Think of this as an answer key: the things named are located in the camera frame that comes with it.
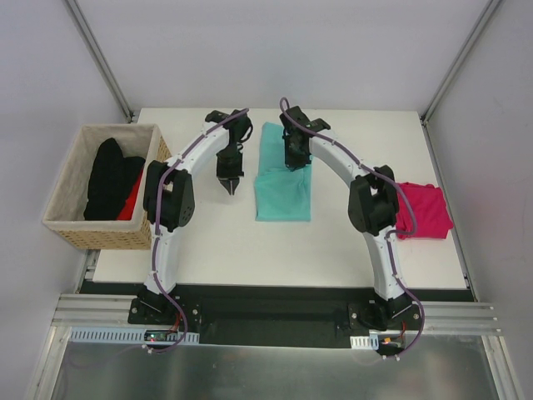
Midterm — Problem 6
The right white cable duct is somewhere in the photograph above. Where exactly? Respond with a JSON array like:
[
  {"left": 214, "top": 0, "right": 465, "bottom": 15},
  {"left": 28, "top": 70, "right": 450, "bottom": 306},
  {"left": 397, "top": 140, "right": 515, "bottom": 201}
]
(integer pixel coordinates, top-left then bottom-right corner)
[{"left": 350, "top": 333, "right": 379, "bottom": 351}]

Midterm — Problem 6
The black garment in basket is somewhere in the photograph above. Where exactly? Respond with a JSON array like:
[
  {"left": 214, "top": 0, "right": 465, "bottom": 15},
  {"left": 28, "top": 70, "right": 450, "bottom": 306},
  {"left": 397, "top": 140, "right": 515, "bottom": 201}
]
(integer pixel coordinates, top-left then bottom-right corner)
[{"left": 83, "top": 138, "right": 145, "bottom": 221}]

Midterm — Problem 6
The teal t-shirt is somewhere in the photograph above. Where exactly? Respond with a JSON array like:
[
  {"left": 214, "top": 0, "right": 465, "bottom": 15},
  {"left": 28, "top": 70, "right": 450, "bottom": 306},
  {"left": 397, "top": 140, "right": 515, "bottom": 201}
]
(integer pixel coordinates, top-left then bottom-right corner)
[{"left": 254, "top": 122, "right": 312, "bottom": 223}]

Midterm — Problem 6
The aluminium rail frame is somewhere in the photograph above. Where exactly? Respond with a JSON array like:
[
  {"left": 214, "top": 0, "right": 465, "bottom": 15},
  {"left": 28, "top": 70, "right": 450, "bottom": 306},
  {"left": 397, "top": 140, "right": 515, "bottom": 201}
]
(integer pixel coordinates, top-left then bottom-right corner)
[{"left": 52, "top": 293, "right": 503, "bottom": 336}]

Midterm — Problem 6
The white cable duct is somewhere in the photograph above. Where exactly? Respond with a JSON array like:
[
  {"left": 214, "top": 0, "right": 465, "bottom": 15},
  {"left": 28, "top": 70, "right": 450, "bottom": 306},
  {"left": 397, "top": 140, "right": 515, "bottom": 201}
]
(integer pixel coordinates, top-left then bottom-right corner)
[
  {"left": 350, "top": 333, "right": 379, "bottom": 351},
  {"left": 70, "top": 327, "right": 200, "bottom": 346}
]

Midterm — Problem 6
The wicker laundry basket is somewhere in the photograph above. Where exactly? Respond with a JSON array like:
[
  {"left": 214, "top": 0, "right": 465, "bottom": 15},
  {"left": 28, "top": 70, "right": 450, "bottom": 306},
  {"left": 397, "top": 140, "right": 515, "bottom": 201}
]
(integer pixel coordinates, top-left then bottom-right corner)
[{"left": 42, "top": 124, "right": 171, "bottom": 250}]

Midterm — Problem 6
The left aluminium corner post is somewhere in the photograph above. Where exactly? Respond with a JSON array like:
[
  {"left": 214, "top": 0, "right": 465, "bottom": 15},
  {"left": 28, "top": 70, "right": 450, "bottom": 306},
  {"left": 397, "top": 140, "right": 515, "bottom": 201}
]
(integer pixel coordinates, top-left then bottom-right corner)
[{"left": 62, "top": 0, "right": 135, "bottom": 123}]

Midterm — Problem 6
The pink folded t-shirt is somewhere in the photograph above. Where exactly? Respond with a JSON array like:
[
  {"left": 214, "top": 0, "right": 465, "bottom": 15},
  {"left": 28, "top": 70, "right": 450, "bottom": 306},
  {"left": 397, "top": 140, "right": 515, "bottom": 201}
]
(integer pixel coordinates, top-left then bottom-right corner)
[{"left": 397, "top": 182, "right": 454, "bottom": 240}]

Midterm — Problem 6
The right aluminium corner post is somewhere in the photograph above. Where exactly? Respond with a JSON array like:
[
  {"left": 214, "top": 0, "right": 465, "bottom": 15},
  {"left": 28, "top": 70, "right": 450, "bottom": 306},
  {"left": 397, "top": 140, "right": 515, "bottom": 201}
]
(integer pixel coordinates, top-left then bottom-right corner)
[{"left": 421, "top": 0, "right": 505, "bottom": 127}]

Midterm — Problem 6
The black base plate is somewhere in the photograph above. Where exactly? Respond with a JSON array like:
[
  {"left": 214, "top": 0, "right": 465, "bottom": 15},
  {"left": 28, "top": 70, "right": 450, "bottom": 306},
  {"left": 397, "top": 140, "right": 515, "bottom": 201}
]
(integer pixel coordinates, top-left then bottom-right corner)
[{"left": 127, "top": 284, "right": 432, "bottom": 346}]

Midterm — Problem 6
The aluminium corner post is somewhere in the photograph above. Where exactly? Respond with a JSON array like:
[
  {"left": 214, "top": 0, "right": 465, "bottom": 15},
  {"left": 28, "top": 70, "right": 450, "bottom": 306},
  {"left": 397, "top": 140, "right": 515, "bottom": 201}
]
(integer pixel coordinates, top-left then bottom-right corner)
[
  {"left": 421, "top": 0, "right": 505, "bottom": 127},
  {"left": 62, "top": 0, "right": 135, "bottom": 123}
]

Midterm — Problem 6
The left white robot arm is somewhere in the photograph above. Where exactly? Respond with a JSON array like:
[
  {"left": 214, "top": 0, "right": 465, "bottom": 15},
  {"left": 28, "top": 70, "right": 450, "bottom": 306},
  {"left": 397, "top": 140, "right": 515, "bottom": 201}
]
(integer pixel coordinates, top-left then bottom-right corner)
[{"left": 143, "top": 108, "right": 253, "bottom": 324}]

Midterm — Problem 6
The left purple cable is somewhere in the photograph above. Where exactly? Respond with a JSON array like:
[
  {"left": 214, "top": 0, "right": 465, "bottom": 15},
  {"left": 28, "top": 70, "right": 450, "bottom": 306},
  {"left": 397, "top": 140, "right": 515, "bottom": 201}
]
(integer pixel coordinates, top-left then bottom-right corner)
[{"left": 152, "top": 107, "right": 251, "bottom": 354}]

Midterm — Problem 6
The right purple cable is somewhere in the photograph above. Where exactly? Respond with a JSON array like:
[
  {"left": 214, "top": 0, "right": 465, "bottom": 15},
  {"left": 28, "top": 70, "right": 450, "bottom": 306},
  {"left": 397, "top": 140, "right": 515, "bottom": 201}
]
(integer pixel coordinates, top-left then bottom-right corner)
[{"left": 279, "top": 97, "right": 426, "bottom": 362}]

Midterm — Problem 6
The left white cable duct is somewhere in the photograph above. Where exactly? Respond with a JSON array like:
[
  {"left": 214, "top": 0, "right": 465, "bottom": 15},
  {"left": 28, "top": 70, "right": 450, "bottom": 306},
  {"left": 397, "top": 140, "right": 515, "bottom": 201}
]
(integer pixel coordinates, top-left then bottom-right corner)
[{"left": 70, "top": 327, "right": 200, "bottom": 346}]

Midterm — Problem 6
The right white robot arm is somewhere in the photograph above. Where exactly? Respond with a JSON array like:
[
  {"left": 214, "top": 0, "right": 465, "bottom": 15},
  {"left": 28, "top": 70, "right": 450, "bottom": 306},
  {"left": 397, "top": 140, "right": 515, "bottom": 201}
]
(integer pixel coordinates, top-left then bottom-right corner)
[{"left": 280, "top": 106, "right": 412, "bottom": 331}]

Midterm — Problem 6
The red garment in basket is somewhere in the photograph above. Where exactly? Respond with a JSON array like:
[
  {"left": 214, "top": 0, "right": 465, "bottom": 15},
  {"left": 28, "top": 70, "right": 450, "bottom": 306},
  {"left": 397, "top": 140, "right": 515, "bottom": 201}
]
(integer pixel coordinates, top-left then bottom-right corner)
[{"left": 117, "top": 170, "right": 143, "bottom": 221}]

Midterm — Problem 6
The purple cable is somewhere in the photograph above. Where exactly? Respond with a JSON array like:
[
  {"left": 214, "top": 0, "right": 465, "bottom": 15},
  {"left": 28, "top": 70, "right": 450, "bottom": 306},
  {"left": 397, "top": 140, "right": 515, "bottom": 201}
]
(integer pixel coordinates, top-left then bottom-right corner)
[
  {"left": 279, "top": 97, "right": 426, "bottom": 362},
  {"left": 152, "top": 107, "right": 251, "bottom": 354}
]

